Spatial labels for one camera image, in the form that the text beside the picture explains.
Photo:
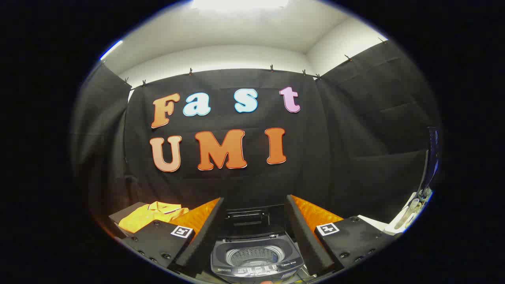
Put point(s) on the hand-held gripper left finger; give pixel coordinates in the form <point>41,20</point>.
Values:
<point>205,236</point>

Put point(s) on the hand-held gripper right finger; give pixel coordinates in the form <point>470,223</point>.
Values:
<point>307,240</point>

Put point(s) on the grey washing machine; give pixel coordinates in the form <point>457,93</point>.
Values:
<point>221,256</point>

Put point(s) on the yellow polo shirt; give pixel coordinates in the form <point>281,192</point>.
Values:
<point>146,219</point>

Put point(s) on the white board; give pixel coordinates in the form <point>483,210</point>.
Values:
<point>373,223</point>

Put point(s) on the black backdrop cloth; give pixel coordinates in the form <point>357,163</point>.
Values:
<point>252,185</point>

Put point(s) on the grey stand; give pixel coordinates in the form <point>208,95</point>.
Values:
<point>122,215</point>

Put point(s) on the white plastic object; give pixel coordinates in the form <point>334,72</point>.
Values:
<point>408,213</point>

